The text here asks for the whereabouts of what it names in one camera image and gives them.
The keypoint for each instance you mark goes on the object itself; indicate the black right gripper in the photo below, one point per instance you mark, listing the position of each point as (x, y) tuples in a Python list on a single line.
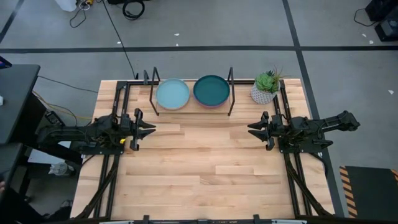
[(270, 133)]

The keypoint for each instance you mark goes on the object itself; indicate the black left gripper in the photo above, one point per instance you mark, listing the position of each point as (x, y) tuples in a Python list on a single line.
[(135, 137)]

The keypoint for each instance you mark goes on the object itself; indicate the light blue plate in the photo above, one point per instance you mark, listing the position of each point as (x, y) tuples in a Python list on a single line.
[(172, 93)]

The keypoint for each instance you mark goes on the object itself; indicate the dark teal plate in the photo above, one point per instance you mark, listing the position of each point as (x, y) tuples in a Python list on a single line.
[(211, 91)]

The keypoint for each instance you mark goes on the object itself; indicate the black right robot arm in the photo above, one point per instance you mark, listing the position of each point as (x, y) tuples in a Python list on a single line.
[(311, 130)]

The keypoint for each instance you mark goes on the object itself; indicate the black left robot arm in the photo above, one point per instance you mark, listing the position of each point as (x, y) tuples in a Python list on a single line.
[(77, 133)]

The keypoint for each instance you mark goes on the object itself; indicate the succulent in white patterned pot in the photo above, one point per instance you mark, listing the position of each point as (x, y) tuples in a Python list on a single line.
[(262, 95)]

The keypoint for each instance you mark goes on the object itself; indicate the black power adapter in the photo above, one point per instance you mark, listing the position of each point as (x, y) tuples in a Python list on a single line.
[(54, 118)]

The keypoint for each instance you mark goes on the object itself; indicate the white sheet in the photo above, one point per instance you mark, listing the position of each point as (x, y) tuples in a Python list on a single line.
[(40, 157)]

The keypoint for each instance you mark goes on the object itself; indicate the hazard striped black mat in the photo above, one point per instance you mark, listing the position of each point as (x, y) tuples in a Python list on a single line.
[(373, 193)]

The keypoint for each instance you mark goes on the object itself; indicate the black desk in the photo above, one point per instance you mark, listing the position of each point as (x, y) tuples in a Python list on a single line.
[(17, 99)]

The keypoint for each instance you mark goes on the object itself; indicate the white container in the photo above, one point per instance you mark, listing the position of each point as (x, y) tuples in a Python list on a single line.
[(66, 4)]

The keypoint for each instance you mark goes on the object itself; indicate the black equipment case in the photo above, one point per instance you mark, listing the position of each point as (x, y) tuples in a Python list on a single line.
[(385, 18)]

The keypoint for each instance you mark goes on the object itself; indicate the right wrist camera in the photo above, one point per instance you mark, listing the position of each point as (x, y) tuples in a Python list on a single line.
[(276, 123)]

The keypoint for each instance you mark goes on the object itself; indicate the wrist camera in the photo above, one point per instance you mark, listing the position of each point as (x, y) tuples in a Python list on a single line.
[(125, 121), (276, 123)]

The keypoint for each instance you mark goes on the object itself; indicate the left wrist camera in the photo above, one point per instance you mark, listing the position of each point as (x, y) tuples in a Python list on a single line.
[(125, 121)]

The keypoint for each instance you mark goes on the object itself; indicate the black metal table frame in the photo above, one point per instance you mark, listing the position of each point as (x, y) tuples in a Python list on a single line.
[(244, 82)]

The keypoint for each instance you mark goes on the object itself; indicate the wooden shelf with black frame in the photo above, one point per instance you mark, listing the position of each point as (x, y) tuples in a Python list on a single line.
[(192, 109)]

